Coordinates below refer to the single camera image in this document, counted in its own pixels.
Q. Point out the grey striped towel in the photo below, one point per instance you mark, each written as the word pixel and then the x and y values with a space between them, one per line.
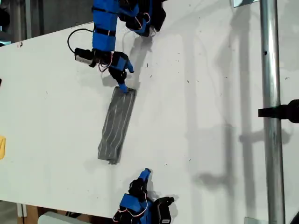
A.
pixel 116 126

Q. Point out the yellow object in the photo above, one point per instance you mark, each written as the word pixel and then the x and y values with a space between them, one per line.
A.
pixel 2 147

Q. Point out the black clamp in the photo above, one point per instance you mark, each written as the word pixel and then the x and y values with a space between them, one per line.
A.
pixel 280 112

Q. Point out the black camera stalk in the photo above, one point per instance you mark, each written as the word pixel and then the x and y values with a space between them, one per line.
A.
pixel 93 61

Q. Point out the black silver camera box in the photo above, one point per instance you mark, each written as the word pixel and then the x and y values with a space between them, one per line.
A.
pixel 81 56

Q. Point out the steel post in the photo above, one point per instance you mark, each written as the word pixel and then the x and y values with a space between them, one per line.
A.
pixel 271 70

